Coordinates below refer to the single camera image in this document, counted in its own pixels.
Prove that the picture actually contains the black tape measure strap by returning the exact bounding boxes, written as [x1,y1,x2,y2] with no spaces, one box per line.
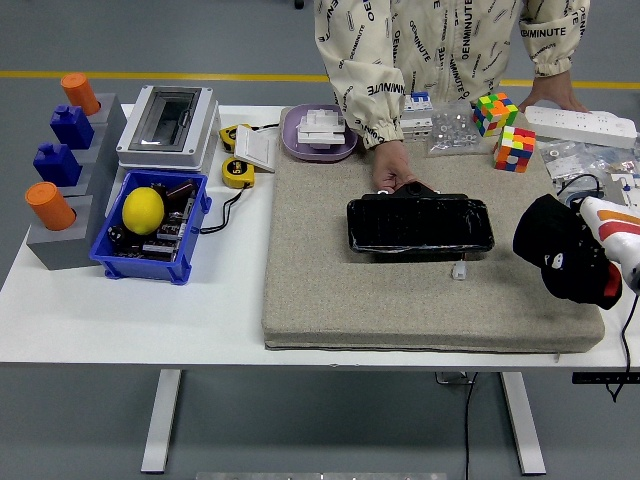
[199,185,247,234]

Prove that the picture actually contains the black table control box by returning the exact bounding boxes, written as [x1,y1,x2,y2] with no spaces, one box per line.
[571,372,640,385]

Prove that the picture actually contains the blue plastic bin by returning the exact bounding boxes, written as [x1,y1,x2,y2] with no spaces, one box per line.
[88,169,213,286]

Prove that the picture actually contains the blue plastic block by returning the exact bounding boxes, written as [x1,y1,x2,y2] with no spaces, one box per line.
[49,104,95,150]
[32,142,83,187]

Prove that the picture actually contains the grey electrical enclosure box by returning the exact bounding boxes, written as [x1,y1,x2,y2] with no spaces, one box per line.
[115,84,221,171]

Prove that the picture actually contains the person's left hand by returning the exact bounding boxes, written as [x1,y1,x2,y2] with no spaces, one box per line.
[517,69,590,114]

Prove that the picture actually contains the black cable under table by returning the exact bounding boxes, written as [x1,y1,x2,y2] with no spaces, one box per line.
[462,372,479,480]

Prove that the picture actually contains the clear bag of metal nuts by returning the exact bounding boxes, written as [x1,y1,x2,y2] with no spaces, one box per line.
[424,102,489,159]

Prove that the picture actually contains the thin black cable loop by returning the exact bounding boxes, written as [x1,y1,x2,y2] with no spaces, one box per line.
[556,173,605,202]

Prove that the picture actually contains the grey stepped block holder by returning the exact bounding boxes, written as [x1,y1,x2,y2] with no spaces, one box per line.
[25,92,127,272]

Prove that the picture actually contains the black hanging cable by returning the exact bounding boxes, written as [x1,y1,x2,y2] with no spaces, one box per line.
[607,294,640,404]

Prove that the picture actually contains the multicolour puzzle cube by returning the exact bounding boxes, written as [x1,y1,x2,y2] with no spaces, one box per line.
[472,91,519,138]
[493,125,537,174]

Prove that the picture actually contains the stack of white plastic parts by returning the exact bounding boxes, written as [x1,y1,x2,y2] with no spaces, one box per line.
[296,107,349,152]

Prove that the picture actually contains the black rag with red patch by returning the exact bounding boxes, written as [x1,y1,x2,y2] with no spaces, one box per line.
[512,193,624,311]

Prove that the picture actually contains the black glossy panel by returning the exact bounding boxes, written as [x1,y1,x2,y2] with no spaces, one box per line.
[346,179,496,264]

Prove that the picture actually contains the grey-brown mat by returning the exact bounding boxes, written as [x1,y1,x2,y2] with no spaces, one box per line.
[261,105,606,354]

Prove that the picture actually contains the purple oval dish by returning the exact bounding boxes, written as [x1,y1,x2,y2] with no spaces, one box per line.
[280,103,359,162]

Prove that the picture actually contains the white table leg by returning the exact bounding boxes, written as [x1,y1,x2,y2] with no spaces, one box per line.
[499,372,547,476]
[140,369,182,475]

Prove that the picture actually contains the white and blue circuit breaker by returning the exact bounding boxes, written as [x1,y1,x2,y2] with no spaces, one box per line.
[400,91,435,143]

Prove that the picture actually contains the person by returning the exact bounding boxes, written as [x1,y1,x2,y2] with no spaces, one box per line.
[313,0,591,150]

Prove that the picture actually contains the clear bags of small parts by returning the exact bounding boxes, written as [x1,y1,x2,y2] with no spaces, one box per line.
[542,139,640,194]

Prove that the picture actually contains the white wall switch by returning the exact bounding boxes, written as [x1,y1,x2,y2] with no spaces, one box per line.
[233,124,278,175]

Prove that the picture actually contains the yellow lemon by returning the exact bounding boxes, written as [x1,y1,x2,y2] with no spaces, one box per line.
[121,186,166,236]

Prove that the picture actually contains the yellow tape measure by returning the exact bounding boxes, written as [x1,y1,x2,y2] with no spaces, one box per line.
[221,156,256,190]
[218,123,252,154]

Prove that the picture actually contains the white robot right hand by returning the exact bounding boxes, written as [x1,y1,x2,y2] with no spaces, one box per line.
[542,195,640,280]

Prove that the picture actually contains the orange cylinder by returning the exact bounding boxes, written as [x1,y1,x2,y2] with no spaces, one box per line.
[60,72,101,116]
[24,181,77,232]

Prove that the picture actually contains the person's right hand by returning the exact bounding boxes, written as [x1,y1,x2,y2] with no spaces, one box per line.
[370,139,419,190]

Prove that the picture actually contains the white power strip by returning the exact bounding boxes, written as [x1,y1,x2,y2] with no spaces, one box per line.
[523,105,639,149]

